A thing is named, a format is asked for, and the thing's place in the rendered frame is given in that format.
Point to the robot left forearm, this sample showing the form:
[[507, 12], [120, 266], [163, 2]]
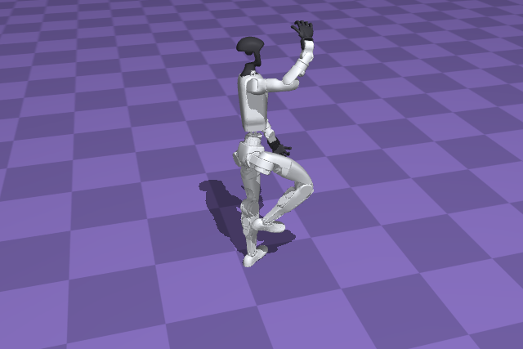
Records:
[[269, 134]]

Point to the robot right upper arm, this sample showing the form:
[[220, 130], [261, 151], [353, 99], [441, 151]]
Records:
[[258, 86]]

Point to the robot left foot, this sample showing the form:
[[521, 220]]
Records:
[[250, 260]]

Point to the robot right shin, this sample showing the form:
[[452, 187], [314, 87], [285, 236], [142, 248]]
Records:
[[290, 200]]

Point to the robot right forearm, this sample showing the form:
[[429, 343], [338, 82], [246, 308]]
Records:
[[301, 65]]

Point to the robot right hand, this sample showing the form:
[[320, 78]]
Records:
[[305, 31]]

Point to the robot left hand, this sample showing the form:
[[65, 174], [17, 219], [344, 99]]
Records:
[[278, 148]]

